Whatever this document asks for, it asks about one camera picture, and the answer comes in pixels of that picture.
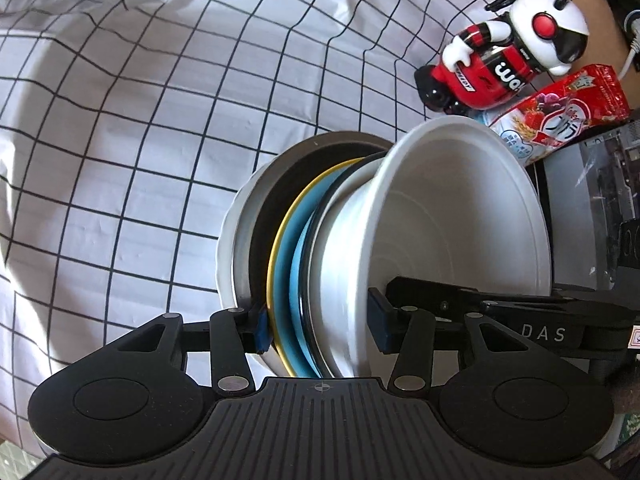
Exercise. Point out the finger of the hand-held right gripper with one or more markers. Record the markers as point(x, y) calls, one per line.
point(430, 293)

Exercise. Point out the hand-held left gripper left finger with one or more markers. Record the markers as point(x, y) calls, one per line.
point(261, 331)

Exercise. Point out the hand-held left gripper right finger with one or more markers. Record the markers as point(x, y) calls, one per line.
point(377, 321)

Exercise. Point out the blue bowl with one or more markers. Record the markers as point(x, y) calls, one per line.
point(293, 285)

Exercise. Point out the white bowl yellow rim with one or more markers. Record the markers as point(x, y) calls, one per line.
point(271, 270)

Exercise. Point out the white floral bowl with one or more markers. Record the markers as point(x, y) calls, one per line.
point(226, 270)

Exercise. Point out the tall white bowl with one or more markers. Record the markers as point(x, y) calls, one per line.
point(330, 260)

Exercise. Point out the wide white bowl gold print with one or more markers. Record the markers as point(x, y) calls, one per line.
point(450, 210)

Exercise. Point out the stainless steel bowl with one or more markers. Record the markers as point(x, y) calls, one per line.
point(245, 240)

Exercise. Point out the white glass computer case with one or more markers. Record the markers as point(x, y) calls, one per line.
point(580, 200)

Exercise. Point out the white checkered tablecloth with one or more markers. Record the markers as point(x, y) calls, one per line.
point(125, 160)

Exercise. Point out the red cereal bag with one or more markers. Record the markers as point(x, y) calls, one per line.
point(565, 115)

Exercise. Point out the red panda robot toy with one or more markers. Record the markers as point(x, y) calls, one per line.
point(500, 70)

